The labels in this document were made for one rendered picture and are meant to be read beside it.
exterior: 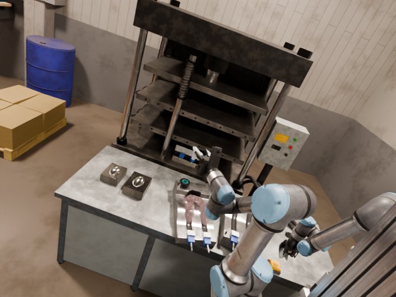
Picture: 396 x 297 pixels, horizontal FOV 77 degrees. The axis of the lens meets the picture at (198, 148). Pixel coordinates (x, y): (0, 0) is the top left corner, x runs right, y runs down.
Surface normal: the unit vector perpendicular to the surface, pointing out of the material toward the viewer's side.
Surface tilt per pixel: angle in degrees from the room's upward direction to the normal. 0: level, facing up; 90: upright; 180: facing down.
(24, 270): 0
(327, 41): 90
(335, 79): 90
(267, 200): 82
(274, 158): 90
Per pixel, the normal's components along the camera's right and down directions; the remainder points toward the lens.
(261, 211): -0.83, -0.18
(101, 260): -0.16, 0.44
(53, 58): 0.45, 0.56
